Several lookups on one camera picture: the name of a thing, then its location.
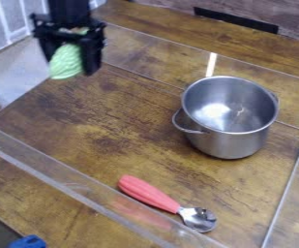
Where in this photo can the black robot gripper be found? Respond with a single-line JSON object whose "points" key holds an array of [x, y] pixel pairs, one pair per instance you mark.
{"points": [[70, 14]]}

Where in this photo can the green bumpy toy gourd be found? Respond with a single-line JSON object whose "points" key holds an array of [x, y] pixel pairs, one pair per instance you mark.
{"points": [[66, 62]]}

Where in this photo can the silver metal pot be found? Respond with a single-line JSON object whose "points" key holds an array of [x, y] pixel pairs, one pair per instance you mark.
{"points": [[226, 116]]}

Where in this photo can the blue object at corner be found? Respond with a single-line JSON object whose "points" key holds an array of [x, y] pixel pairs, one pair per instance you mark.
{"points": [[30, 241]]}

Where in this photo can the clear acrylic enclosure wall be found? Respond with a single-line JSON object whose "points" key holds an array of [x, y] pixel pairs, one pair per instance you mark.
{"points": [[75, 133]]}

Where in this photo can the red handled metal spoon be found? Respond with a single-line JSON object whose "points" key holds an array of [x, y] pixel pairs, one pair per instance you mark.
{"points": [[197, 218]]}

